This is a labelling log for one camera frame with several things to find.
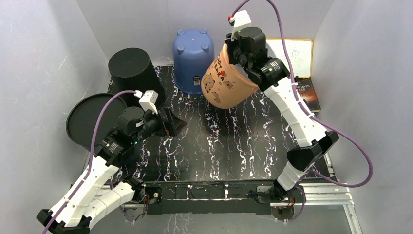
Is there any light blue plastic bucket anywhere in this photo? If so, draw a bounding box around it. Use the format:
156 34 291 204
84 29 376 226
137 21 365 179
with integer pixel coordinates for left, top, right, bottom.
172 29 215 95

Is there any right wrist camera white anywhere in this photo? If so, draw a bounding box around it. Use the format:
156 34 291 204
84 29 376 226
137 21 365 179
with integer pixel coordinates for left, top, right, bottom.
228 10 251 41

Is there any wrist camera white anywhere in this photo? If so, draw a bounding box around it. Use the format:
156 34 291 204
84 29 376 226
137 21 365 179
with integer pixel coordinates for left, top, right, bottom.
228 10 251 41
133 90 158 114

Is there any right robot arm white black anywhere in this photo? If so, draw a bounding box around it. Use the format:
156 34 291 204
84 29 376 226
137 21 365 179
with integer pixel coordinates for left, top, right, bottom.
225 27 338 202

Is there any black ribbed plastic bucket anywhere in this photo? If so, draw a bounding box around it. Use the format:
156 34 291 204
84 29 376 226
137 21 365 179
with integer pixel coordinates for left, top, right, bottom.
108 47 166 108

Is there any Three Days To See book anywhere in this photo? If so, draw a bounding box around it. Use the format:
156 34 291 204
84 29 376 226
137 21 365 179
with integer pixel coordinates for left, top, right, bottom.
295 77 321 113

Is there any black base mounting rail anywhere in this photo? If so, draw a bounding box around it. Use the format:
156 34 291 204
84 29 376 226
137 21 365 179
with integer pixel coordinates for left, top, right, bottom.
146 179 304 216

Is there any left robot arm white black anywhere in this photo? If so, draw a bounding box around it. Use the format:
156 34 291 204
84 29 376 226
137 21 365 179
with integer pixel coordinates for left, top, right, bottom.
36 107 187 234

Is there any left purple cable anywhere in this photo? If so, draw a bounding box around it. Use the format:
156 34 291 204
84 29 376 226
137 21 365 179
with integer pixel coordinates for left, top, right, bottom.
42 90 138 234

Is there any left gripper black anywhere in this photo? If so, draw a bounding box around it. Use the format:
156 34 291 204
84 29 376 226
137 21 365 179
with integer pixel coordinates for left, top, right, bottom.
132 106 187 145

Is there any large dark blue bucket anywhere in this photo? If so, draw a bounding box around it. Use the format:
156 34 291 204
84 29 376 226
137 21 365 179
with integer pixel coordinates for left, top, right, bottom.
66 93 127 151

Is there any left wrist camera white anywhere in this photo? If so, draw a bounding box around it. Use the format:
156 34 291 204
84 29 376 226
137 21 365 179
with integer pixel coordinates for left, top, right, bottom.
133 90 158 114

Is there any small whiteboard yellow frame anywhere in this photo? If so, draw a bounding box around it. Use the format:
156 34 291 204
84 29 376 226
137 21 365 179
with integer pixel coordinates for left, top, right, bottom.
266 39 313 78

